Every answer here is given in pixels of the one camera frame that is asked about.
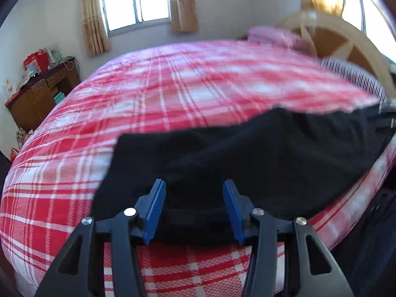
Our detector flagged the person's dark clothing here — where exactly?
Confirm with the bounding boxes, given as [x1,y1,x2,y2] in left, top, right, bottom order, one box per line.
[332,148,396,297]

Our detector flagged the white bag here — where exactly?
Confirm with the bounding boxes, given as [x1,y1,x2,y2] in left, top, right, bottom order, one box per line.
[46,47,62,65]

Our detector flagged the brown wooden desk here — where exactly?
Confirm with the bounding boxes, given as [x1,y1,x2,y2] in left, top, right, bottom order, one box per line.
[4,56,81,133]

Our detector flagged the black pants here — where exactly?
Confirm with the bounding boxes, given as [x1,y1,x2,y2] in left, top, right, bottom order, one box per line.
[91,103,396,245]

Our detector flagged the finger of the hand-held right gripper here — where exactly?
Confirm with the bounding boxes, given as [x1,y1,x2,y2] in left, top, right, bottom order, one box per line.
[378,100,396,121]

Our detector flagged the pink folded blanket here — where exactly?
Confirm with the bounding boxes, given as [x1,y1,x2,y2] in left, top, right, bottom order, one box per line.
[247,26,313,54]

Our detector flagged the large side window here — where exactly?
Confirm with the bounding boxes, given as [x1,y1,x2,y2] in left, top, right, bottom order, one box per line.
[343,0,396,42]

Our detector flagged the red paper bag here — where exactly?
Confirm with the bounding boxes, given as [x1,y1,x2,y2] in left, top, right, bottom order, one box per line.
[23,49,50,73]

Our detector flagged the beige curtain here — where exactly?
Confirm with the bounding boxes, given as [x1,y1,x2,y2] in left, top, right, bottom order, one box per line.
[81,0,111,58]
[167,0,199,34]

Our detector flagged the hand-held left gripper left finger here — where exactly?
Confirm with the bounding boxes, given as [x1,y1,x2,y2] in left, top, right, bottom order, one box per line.
[34,179,167,297]

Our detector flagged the cream wooden headboard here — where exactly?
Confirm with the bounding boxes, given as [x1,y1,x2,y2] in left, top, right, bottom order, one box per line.
[275,11,396,99]

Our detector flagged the striped pillow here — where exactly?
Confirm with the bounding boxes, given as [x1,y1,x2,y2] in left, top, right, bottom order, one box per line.
[319,57,389,101]

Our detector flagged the red plaid bed sheet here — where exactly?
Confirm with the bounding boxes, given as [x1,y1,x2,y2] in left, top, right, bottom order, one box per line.
[0,39,396,297]

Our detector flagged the window with metal frame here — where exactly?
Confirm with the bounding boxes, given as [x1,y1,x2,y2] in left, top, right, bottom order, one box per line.
[97,0,172,33]

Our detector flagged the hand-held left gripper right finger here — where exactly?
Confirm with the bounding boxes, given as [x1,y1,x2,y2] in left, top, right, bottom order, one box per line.
[223,179,355,297]

